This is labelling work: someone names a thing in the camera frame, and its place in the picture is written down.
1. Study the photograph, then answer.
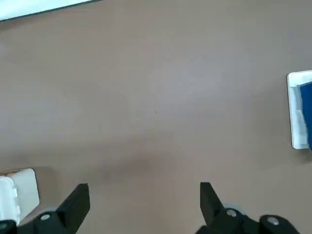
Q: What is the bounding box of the blue towel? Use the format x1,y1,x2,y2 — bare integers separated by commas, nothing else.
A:
297,81,312,152

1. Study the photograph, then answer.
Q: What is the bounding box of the translucent white box lid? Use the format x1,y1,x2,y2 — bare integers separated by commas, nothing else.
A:
0,175,20,224

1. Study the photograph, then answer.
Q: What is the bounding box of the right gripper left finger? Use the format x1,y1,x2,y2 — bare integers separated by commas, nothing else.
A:
0,183,90,234

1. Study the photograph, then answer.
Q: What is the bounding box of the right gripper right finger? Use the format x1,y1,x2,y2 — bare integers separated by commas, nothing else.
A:
195,181,301,234

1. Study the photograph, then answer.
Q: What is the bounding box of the white plastic preservation box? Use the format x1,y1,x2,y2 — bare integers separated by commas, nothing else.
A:
9,168,41,220

